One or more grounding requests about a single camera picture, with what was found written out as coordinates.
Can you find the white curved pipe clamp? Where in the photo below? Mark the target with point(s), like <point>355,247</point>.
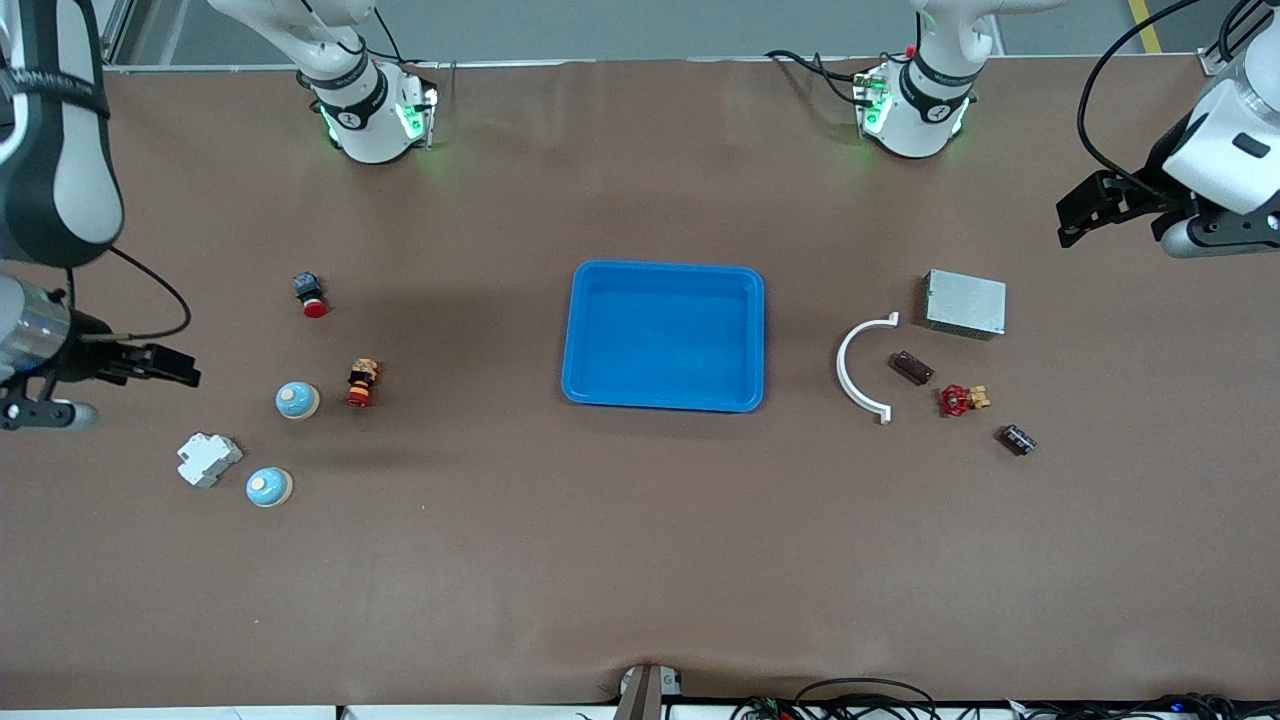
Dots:
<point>841,367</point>

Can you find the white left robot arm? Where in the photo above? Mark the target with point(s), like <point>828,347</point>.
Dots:
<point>915,110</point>

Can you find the red button with black base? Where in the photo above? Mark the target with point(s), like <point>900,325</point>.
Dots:
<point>312,298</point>

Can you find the blue plastic tray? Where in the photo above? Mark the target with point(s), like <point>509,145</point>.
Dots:
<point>665,335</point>

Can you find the grey metal box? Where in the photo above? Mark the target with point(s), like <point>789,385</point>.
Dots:
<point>965,303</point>

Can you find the light blue call bell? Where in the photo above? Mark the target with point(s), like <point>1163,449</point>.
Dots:
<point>293,400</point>
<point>266,487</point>

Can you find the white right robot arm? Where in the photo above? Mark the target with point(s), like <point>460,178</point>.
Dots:
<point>70,180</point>

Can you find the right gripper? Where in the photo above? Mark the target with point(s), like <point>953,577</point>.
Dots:
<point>84,361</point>

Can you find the aluminium frame profile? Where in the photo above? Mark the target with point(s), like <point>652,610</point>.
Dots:
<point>115,35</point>
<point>1213,65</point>

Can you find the white circuit breaker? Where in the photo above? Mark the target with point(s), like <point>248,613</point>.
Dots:
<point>208,460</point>

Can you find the small black connector block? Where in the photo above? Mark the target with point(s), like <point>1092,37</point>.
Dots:
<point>1018,440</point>

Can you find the brown cylindrical capacitor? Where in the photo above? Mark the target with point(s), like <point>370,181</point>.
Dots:
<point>914,368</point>

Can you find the red and yellow push button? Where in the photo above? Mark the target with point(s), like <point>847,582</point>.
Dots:
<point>361,383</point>

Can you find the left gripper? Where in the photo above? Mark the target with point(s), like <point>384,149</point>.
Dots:
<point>1143,196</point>

